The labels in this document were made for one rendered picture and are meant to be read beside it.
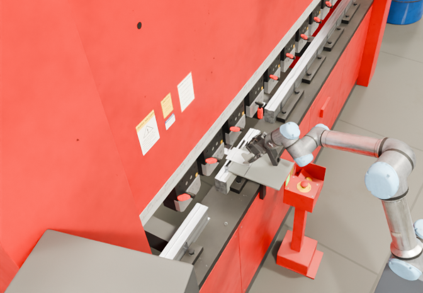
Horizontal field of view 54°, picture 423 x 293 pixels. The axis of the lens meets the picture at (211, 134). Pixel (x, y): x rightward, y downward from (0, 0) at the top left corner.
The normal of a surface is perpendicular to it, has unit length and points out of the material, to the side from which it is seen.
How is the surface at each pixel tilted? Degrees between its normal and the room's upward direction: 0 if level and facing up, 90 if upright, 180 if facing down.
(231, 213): 0
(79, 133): 90
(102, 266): 0
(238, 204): 0
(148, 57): 90
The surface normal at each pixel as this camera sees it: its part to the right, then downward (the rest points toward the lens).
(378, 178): -0.73, 0.44
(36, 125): 0.87, 0.29
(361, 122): -0.07, -0.72
